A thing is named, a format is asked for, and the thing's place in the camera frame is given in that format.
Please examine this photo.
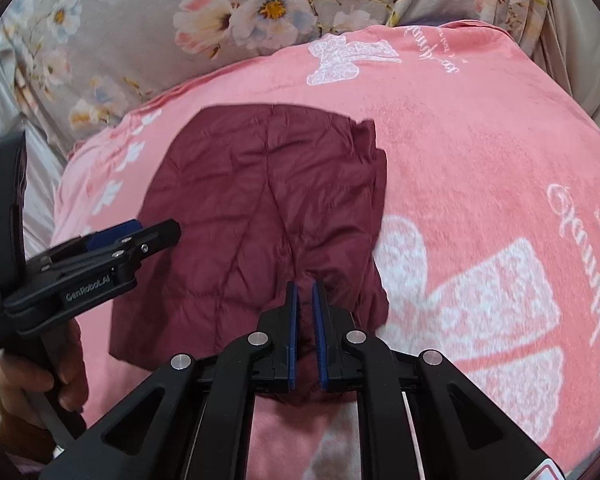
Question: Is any pink printed blanket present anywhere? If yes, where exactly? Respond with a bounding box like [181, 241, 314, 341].
[50, 19, 600, 480]

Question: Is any white cloth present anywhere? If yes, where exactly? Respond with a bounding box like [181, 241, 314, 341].
[542, 0, 600, 133]
[0, 45, 68, 266]

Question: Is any maroon puffer jacket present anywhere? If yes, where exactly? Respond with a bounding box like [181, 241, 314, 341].
[109, 102, 392, 406]

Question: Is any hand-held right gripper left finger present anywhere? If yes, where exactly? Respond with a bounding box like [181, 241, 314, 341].
[39, 281, 299, 480]

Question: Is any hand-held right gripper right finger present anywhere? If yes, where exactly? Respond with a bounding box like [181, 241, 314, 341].
[311, 280, 549, 480]

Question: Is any person's left hand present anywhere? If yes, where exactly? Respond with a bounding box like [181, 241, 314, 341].
[0, 320, 89, 462]

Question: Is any grey floral bed sheet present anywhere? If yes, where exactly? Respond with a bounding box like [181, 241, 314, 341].
[0, 0, 553, 157]

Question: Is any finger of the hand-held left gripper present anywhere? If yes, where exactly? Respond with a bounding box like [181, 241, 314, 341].
[39, 219, 143, 267]
[47, 219, 182, 281]

